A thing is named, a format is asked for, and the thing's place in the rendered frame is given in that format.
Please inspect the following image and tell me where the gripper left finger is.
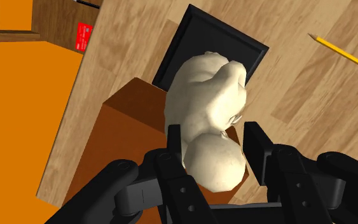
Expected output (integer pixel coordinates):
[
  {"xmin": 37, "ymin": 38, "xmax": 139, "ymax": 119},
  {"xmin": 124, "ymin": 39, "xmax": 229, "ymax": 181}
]
[{"xmin": 43, "ymin": 123, "xmax": 220, "ymax": 224}]

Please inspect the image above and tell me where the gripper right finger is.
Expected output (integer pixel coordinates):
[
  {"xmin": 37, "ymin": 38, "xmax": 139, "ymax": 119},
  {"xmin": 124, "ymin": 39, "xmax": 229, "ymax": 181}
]
[{"xmin": 243, "ymin": 121, "xmax": 358, "ymax": 224}]

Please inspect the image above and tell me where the light wooden table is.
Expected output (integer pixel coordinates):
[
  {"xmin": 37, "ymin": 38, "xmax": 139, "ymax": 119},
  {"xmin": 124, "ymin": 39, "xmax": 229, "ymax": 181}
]
[{"xmin": 36, "ymin": 0, "xmax": 358, "ymax": 209}]

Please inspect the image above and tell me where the brown box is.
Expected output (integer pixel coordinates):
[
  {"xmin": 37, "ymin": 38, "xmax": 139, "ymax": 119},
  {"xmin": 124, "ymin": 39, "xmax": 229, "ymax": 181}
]
[{"xmin": 61, "ymin": 77, "xmax": 250, "ymax": 224}]

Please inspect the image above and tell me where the white stone figure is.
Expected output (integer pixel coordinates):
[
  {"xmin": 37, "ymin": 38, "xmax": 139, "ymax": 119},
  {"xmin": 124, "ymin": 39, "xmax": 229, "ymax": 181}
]
[{"xmin": 163, "ymin": 51, "xmax": 248, "ymax": 193}]

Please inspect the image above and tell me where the yellow pencil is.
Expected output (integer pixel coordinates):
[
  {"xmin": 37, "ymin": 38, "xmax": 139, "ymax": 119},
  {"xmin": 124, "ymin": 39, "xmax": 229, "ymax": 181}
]
[{"xmin": 308, "ymin": 32, "xmax": 358, "ymax": 76}]

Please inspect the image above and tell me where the black rectangular tray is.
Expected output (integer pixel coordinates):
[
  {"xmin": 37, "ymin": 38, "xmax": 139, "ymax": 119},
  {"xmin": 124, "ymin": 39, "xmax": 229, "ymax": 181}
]
[{"xmin": 151, "ymin": 3, "xmax": 270, "ymax": 93}]

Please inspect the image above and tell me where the red card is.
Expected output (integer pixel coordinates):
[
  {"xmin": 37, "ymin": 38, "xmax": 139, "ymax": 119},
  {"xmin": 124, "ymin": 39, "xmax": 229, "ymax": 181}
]
[{"xmin": 75, "ymin": 22, "xmax": 94, "ymax": 52}]

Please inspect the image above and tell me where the brown wooden shelf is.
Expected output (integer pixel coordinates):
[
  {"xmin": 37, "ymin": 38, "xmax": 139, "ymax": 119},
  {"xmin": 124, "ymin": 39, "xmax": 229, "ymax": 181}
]
[{"xmin": 0, "ymin": 0, "xmax": 104, "ymax": 55}]

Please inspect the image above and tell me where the black pen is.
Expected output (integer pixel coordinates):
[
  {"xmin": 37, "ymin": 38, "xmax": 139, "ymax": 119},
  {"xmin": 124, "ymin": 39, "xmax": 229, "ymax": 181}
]
[{"xmin": 72, "ymin": 0, "xmax": 100, "ymax": 10}]

